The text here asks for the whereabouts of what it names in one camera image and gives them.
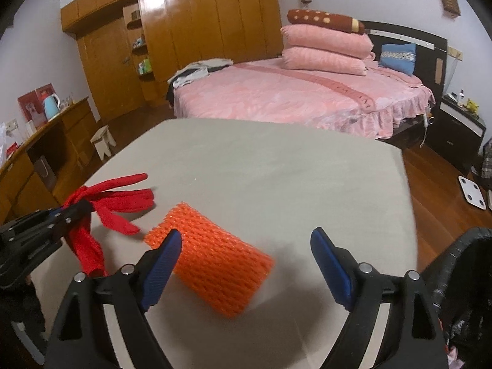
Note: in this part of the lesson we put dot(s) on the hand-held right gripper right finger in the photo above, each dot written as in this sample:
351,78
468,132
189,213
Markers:
334,269

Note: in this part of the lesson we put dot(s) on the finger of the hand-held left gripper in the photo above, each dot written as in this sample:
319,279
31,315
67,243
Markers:
71,217

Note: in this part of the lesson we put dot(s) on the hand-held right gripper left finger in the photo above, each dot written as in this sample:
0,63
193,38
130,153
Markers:
161,269

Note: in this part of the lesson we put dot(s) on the orange foam fruit net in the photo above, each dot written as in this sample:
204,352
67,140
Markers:
215,261

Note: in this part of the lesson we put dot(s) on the red knit glove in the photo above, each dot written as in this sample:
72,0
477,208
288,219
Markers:
123,200

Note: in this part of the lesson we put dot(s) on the black-lined trash bin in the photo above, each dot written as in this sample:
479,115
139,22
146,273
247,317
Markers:
461,261

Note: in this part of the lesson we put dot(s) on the person's left forearm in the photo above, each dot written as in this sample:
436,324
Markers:
17,307

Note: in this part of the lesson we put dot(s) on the grey paper bag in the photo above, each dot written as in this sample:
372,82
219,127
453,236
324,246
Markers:
44,173

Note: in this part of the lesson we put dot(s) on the small wooden stool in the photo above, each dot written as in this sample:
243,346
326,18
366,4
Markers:
103,140

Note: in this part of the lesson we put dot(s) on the brown wooden desk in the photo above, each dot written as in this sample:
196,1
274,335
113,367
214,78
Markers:
73,123

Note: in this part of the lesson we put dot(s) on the light blue kettle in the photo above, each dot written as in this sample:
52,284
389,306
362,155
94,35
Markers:
50,107

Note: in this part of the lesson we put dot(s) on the red gift box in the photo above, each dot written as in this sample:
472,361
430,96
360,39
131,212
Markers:
30,109

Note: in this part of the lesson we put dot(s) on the white bathroom scale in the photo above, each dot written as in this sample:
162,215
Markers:
472,192

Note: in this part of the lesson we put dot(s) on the dark nightstand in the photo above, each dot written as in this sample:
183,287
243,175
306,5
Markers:
453,138

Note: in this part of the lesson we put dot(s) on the bed with pink bedspread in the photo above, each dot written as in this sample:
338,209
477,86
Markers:
276,92

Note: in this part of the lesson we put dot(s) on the plaid cloth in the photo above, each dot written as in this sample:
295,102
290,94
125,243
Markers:
487,159

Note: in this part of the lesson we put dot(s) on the pile of clothes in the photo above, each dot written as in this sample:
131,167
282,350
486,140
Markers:
196,71

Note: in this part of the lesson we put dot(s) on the pink folded quilt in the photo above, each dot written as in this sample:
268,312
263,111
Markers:
326,40
323,61

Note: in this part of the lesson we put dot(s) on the yellow plush toy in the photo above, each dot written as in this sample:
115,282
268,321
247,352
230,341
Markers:
472,105

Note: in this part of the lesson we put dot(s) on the small white bottle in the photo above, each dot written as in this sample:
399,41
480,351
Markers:
461,97

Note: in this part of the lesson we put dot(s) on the blue patterned pillow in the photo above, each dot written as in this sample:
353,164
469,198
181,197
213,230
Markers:
398,58

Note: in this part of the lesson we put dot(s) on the brown wooden wardrobe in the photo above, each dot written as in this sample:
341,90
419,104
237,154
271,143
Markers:
200,19

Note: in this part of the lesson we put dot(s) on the dark wooden headboard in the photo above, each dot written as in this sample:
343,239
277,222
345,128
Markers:
430,42

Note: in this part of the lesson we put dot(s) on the brown dotted bolster pillow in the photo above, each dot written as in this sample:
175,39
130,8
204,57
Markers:
323,19

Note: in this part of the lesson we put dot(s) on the wall socket strip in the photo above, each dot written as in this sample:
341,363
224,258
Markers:
455,52

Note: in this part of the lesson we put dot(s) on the brown woven wall lamp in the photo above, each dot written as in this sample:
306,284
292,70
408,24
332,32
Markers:
449,2

